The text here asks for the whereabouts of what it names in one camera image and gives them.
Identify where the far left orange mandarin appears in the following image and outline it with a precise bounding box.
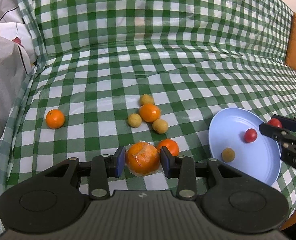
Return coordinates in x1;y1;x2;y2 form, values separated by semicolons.
45;109;65;129

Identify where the orange mandarin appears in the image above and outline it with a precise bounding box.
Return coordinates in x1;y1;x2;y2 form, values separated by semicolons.
156;139;179;157
139;103;161;123
45;109;65;129

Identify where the plastic orange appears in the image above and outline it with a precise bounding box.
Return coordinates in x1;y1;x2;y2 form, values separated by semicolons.
125;141;160;177

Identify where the near orange mandarin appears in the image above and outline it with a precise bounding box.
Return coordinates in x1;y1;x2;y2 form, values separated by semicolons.
156;139;179;157

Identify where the light blue plate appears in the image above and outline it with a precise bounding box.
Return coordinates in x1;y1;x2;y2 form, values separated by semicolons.
208;108;281;186

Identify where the centre orange mandarin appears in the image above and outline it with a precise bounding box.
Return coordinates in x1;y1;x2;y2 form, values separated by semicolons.
139;103;161;123

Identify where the green white checkered cloth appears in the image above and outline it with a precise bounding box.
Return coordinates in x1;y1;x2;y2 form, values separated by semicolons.
0;0;296;238

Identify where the red cherry tomato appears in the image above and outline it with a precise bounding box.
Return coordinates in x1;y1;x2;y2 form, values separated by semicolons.
268;118;283;128
244;128;258;143

